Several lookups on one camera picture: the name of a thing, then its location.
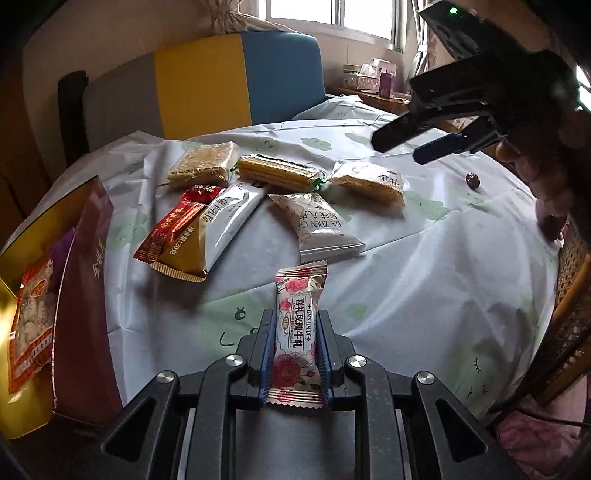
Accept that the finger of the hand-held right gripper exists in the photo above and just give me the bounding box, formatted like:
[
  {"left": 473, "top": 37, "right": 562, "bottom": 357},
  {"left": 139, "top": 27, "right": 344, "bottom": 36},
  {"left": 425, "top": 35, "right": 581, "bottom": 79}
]
[
  {"left": 372, "top": 108, "right": 446, "bottom": 153},
  {"left": 412, "top": 117, "right": 509, "bottom": 164}
]

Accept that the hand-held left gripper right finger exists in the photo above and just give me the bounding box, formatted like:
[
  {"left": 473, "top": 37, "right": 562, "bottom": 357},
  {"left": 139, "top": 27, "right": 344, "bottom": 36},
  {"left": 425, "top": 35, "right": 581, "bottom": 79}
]
[{"left": 318, "top": 309, "right": 527, "bottom": 480}]

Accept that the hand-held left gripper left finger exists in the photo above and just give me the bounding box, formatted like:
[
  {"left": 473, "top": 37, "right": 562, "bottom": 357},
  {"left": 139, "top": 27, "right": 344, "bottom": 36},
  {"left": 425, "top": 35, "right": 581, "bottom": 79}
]
[{"left": 99, "top": 308, "right": 278, "bottom": 480}]

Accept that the rose print snack packet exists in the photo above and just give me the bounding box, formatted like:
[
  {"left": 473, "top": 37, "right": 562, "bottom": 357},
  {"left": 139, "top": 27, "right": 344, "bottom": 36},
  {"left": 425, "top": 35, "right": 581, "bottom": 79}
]
[{"left": 265, "top": 260, "right": 329, "bottom": 411}]

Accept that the clear white cracker packet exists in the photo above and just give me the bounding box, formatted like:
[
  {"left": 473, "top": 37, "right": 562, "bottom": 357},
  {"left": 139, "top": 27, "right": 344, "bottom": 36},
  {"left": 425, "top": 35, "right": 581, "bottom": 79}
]
[{"left": 330, "top": 161, "right": 407, "bottom": 208}]

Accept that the green-edged cracker packet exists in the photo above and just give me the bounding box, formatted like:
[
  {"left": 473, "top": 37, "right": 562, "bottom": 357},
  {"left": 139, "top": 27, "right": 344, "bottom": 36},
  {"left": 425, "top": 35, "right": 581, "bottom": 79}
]
[{"left": 236, "top": 154, "right": 328, "bottom": 192}]

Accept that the silver gold long packet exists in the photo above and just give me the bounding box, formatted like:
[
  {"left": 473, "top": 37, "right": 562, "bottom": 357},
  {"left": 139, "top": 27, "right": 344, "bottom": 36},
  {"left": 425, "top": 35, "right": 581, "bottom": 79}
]
[{"left": 154, "top": 181, "right": 269, "bottom": 283}]

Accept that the red long snack packet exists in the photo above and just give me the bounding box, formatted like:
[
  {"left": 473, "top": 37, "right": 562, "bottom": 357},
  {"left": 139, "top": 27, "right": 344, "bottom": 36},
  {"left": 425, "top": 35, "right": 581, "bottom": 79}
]
[{"left": 134, "top": 199, "right": 206, "bottom": 266}]

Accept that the maroon and gold gift box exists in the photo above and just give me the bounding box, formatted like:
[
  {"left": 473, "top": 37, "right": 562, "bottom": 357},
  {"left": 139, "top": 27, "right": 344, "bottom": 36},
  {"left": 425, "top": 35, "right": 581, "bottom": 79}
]
[{"left": 0, "top": 175, "right": 125, "bottom": 439}]

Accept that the sesame cracker packet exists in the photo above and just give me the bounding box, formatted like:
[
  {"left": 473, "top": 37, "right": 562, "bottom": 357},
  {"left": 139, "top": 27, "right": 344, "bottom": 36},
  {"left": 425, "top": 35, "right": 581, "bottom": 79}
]
[{"left": 166, "top": 141, "right": 240, "bottom": 190}]

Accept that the person's right hand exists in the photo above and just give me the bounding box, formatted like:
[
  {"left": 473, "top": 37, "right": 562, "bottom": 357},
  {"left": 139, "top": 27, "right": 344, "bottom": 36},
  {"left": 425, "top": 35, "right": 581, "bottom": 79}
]
[{"left": 496, "top": 111, "right": 575, "bottom": 241}]

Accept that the wooden side table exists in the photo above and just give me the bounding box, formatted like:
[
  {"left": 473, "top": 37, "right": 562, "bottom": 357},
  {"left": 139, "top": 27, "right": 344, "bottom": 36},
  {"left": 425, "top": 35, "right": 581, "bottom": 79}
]
[{"left": 332, "top": 85, "right": 416, "bottom": 112}]

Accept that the patterned tissue box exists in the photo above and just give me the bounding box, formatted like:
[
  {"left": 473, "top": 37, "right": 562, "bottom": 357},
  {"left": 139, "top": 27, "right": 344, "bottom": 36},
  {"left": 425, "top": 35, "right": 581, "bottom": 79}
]
[{"left": 359, "top": 59, "right": 398, "bottom": 90}]

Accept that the light curtain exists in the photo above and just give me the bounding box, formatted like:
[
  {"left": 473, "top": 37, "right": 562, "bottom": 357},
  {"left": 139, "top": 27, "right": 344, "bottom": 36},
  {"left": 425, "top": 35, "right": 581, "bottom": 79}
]
[{"left": 406, "top": 23, "right": 444, "bottom": 86}]

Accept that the white beige snack packet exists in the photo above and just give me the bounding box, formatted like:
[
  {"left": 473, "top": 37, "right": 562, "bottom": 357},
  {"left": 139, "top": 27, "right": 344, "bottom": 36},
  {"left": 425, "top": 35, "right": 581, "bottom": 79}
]
[{"left": 267, "top": 191, "right": 367, "bottom": 265}]

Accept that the white green printed tablecloth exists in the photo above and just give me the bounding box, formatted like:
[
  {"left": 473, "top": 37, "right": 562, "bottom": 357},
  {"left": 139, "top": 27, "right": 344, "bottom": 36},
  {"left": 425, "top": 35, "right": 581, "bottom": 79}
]
[{"left": 0, "top": 92, "right": 561, "bottom": 480}]

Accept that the window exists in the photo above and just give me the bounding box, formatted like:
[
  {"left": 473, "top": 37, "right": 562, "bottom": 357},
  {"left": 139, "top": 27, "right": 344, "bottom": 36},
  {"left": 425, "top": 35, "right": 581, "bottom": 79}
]
[{"left": 256, "top": 0, "right": 435, "bottom": 51}]

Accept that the small red candy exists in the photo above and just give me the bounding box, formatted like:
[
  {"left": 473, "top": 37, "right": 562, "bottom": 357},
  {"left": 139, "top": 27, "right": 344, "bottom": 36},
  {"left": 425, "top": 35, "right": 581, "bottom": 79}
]
[{"left": 180, "top": 184, "right": 221, "bottom": 204}]

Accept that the wicker chair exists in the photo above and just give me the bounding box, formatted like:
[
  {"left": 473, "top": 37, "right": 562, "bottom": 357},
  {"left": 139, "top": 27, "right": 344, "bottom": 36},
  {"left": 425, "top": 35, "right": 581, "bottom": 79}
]
[{"left": 522, "top": 217, "right": 591, "bottom": 407}]

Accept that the grey yellow blue chair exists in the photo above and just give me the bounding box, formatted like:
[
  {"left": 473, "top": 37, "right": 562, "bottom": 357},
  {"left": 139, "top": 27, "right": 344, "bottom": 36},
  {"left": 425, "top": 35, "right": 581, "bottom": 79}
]
[{"left": 58, "top": 31, "right": 326, "bottom": 164}]

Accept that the beige cloth bag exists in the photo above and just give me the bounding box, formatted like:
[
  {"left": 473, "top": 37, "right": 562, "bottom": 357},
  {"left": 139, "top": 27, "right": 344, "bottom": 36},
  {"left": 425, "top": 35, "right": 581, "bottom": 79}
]
[{"left": 203, "top": 0, "right": 301, "bottom": 35}]

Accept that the pink cloth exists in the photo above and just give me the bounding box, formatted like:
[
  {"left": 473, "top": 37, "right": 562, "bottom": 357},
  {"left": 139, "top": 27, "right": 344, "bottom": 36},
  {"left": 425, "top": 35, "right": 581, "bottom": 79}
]
[{"left": 494, "top": 383, "right": 591, "bottom": 467}]

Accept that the purple snack packet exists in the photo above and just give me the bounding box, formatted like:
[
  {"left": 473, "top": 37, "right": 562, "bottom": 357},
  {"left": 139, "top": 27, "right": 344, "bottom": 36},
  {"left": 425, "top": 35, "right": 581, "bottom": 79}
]
[{"left": 50, "top": 228, "right": 77, "bottom": 278}]

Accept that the orange snack packet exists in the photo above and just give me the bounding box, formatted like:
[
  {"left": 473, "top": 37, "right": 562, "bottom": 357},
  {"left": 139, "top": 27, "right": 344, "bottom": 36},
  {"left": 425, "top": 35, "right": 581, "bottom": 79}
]
[{"left": 9, "top": 258, "right": 58, "bottom": 395}]

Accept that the wooden cabinet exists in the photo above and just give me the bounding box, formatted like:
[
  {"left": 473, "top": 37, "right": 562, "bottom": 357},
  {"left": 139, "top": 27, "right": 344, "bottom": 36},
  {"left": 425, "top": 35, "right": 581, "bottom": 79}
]
[{"left": 0, "top": 60, "right": 63, "bottom": 241}]

